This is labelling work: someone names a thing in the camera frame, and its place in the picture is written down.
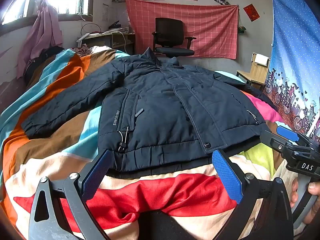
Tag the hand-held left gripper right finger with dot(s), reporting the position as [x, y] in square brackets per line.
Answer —
[227, 177]

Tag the person's right hand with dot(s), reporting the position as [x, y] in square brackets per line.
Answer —
[313, 197]

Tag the wooden desk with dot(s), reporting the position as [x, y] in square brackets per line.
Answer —
[107, 40]

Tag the black cloth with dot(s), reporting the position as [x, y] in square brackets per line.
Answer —
[175, 168]

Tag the white paper sheet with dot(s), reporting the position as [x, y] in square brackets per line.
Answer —
[262, 60]

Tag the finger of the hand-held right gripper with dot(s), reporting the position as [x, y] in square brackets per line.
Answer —
[271, 140]
[287, 133]

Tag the wooden chair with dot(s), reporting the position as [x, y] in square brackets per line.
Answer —
[253, 72]

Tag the colourful striped bed sheet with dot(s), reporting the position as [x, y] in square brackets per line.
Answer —
[50, 135]

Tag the dark wall photo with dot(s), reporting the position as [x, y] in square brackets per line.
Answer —
[221, 0]

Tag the navy padded jacket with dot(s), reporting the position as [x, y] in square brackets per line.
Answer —
[162, 105]

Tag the pink checkered wall cloth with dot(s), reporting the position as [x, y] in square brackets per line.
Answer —
[212, 30]

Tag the pink hanging garment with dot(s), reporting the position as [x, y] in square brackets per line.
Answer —
[43, 35]

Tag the blue printed curtain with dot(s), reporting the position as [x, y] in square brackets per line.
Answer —
[295, 62]

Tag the black office chair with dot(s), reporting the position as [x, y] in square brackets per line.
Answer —
[171, 38]

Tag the dark clothes pile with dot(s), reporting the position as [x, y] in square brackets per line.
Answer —
[40, 60]

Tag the floral patterned cloth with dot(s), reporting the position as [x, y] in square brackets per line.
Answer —
[81, 50]

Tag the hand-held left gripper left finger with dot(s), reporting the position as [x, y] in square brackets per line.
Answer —
[96, 172]

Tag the red paper wall sign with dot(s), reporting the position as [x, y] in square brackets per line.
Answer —
[251, 12]

